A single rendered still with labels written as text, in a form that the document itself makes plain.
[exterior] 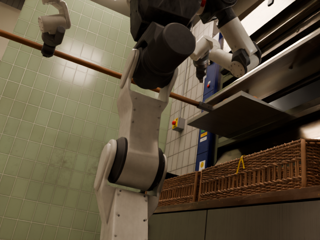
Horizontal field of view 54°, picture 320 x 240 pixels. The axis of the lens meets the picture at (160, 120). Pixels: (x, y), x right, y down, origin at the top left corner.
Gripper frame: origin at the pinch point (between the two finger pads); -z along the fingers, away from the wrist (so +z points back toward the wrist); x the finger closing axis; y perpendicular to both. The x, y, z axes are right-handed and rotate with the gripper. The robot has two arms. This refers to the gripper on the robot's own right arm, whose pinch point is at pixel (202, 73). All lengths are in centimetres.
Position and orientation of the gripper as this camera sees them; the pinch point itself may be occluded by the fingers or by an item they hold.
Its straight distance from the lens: 176.7
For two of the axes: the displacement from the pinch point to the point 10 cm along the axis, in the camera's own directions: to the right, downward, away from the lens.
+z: -1.5, -4.0, -9.0
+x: 1.4, -9.1, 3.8
